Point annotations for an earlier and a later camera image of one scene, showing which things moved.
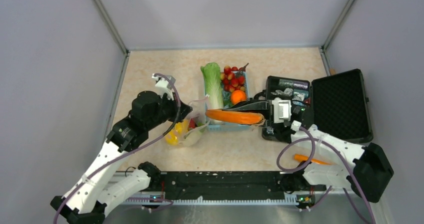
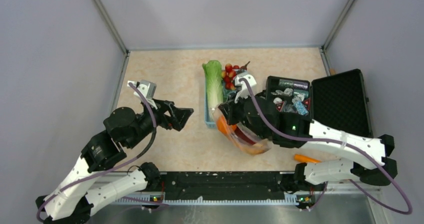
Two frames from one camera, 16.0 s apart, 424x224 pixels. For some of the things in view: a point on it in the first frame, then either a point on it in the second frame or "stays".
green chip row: (306, 93) stays
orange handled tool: (304, 157) stays
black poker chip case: (337, 104) stays
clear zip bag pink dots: (191, 130) → (244, 138)
